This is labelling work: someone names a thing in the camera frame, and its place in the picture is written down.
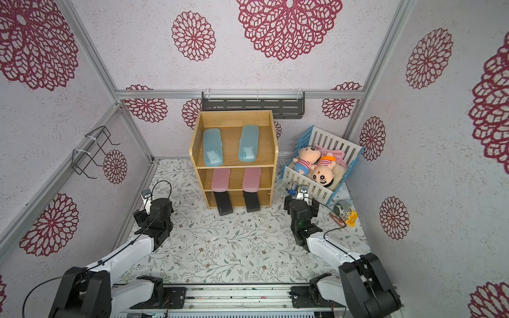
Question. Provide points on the white and blue crib basket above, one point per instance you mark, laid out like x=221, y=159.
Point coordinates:
x=315, y=136

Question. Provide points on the grey wall-mounted metal rack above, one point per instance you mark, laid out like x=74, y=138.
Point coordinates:
x=282, y=108

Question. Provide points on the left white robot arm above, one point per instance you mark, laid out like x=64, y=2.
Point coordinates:
x=90, y=291

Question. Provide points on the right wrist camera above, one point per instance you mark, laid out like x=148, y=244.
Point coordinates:
x=303, y=193

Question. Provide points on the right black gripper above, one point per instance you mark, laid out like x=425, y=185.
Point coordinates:
x=296, y=206

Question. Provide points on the wooden three-tier shelf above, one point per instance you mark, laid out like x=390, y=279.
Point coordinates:
x=230, y=124

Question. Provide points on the orange plush doll black hair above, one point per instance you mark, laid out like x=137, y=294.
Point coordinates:
x=330, y=167

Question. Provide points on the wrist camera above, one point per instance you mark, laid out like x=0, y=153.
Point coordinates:
x=147, y=200
x=303, y=193

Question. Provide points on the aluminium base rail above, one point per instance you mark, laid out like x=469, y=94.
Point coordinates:
x=230, y=300

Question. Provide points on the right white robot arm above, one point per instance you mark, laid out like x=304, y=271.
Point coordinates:
x=363, y=287

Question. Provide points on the pink plush pig doll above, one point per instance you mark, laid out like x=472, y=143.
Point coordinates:
x=306, y=159

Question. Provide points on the small blue yellow toy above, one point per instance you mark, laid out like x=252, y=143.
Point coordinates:
x=291, y=189

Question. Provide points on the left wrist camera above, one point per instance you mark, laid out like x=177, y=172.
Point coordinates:
x=147, y=200

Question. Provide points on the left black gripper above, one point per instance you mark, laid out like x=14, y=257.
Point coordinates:
x=142, y=218

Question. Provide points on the black wire wall rack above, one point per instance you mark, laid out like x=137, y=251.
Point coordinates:
x=82, y=158

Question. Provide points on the small toys pile yellow grey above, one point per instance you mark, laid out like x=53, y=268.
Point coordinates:
x=344, y=214

